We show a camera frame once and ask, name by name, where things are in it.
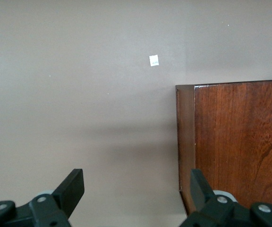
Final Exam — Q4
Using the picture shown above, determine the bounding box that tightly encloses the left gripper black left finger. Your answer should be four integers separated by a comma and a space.
0, 168, 85, 227

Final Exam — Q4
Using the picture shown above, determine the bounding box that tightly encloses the small white paper sticker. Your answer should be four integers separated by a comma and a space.
149, 54, 160, 68

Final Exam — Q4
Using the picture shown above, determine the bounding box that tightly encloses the dark brown wooden cabinet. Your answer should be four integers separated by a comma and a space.
175, 79, 272, 216

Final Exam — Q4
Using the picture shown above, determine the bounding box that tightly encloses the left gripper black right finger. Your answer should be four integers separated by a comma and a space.
179, 168, 272, 227

